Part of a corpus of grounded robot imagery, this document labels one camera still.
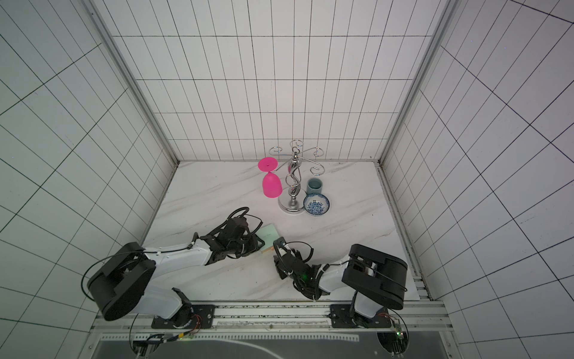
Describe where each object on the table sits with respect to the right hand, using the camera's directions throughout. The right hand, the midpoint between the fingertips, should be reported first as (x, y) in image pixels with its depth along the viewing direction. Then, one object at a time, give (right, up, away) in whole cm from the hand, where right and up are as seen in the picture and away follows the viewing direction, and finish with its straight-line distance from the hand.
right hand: (279, 249), depth 88 cm
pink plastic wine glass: (-3, +26, -1) cm, 27 cm away
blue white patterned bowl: (+17, +17, +12) cm, 27 cm away
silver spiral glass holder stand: (+6, +19, +14) cm, 24 cm away
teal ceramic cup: (+16, +25, +15) cm, 34 cm away
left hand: (-8, +1, -2) cm, 8 cm away
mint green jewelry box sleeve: (-4, +6, +1) cm, 7 cm away
